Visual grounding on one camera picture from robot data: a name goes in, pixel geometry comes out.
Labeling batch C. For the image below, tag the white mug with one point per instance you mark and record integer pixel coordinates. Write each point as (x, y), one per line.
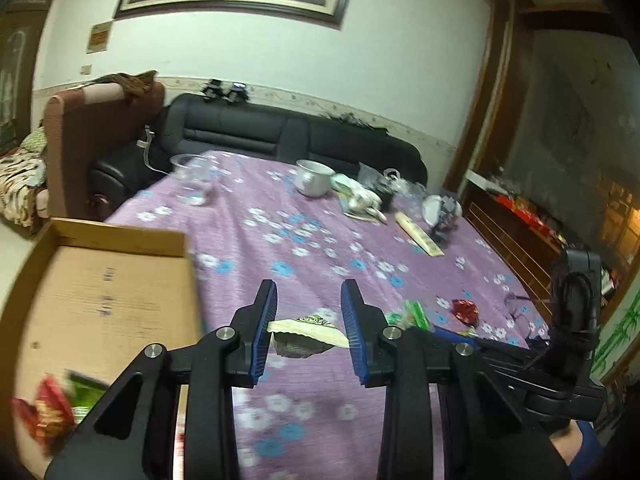
(312, 180)

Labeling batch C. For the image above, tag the wall socket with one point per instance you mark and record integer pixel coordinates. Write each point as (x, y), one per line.
(86, 69)

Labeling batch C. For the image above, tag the bamboo print panel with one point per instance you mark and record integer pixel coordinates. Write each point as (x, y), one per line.
(620, 335)

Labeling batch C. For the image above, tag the wooden sideboard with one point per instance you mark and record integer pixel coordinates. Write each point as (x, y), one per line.
(525, 250)

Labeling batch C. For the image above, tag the brown armchair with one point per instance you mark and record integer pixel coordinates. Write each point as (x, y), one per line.
(85, 135)

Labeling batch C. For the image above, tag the dark red snack packet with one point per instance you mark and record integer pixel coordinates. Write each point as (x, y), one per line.
(465, 310)

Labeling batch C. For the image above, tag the wall plaque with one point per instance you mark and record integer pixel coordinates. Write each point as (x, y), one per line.
(99, 37)

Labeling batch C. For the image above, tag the green pea packet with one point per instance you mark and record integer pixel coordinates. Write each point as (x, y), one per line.
(87, 395)

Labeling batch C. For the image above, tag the cardboard box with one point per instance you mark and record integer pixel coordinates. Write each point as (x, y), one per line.
(100, 285)

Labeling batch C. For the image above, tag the empty clear plastic cup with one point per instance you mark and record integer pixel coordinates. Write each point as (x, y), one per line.
(414, 192)

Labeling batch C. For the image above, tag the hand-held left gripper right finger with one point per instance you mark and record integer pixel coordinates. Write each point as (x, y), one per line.
(354, 332)

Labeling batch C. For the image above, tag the red box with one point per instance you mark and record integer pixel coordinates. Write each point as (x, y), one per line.
(525, 215)

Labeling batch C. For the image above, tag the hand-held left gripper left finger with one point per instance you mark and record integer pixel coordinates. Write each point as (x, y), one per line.
(265, 332)

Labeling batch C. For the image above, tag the clear plastic water cup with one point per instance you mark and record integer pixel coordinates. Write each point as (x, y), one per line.
(192, 177)

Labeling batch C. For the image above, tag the brown garment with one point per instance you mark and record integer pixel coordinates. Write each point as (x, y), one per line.
(130, 84)

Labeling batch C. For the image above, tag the wooden door frame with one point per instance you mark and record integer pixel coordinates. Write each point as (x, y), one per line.
(492, 85)

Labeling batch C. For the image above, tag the black leather sofa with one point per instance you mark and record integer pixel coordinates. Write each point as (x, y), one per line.
(250, 130)

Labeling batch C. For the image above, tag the clear green candy packet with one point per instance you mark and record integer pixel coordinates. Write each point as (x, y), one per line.
(412, 315)

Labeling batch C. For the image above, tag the red gold-script snack packet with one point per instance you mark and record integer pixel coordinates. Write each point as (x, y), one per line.
(45, 410)

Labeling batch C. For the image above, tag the cream tube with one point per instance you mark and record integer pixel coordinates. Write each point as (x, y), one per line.
(420, 235)

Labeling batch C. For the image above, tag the purple floral tablecloth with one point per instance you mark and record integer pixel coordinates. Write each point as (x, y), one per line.
(300, 260)

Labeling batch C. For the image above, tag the white box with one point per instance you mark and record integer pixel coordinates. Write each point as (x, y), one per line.
(482, 180)

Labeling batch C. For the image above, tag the wooden glass-door cabinet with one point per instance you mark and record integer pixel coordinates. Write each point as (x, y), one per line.
(20, 60)

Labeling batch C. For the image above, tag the patterned blanket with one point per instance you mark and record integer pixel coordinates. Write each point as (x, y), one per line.
(20, 180)

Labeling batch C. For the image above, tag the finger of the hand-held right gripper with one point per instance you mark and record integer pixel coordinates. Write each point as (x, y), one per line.
(452, 336)
(515, 382)

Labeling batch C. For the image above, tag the person's right forearm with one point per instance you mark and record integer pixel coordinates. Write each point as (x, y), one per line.
(567, 452)

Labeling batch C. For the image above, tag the black gadget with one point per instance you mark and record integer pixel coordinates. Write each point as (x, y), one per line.
(214, 91)
(237, 92)

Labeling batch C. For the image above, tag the green white snack packet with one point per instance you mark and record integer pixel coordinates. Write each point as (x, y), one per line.
(310, 330)

